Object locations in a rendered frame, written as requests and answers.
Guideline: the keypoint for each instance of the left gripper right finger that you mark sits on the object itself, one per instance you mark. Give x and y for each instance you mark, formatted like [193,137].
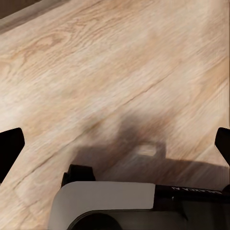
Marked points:
[222,142]

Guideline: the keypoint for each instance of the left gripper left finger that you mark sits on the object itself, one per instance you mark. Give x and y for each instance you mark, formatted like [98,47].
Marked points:
[11,144]

